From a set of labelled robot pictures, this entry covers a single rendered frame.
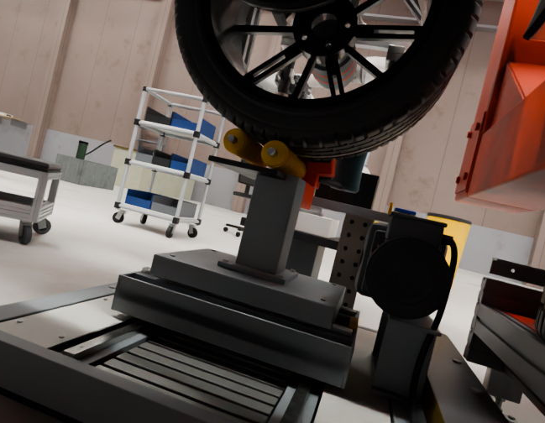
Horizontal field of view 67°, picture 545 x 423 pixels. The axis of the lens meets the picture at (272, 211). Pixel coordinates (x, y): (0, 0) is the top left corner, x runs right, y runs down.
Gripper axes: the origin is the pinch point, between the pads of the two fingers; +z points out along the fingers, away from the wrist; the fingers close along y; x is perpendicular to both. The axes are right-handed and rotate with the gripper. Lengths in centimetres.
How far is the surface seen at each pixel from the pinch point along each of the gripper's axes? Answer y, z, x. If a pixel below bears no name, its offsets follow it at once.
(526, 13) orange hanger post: -63, 26, 16
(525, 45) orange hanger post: -65, 26, 8
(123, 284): 6, 59, -68
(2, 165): 100, 7, -54
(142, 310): 1, 59, -72
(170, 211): 97, -128, -65
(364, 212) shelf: -36, -4, -40
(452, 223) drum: -112, -295, -19
